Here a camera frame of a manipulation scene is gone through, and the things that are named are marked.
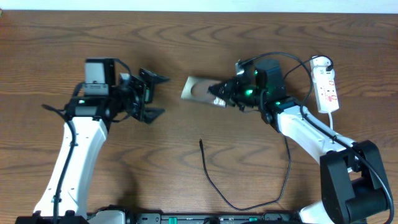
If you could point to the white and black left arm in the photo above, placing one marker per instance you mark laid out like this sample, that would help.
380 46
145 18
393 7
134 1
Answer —
93 107

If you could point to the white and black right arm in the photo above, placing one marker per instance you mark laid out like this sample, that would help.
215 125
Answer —
354 184

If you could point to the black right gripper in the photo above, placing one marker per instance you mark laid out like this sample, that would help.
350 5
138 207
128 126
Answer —
229 94

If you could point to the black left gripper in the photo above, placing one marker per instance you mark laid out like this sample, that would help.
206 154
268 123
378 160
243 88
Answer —
146 90

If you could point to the white charger adapter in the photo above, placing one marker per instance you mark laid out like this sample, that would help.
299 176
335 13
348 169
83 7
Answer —
320 74

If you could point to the white power strip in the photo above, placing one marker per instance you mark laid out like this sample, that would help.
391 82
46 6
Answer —
325 93

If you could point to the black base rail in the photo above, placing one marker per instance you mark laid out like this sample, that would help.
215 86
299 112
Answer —
156 218

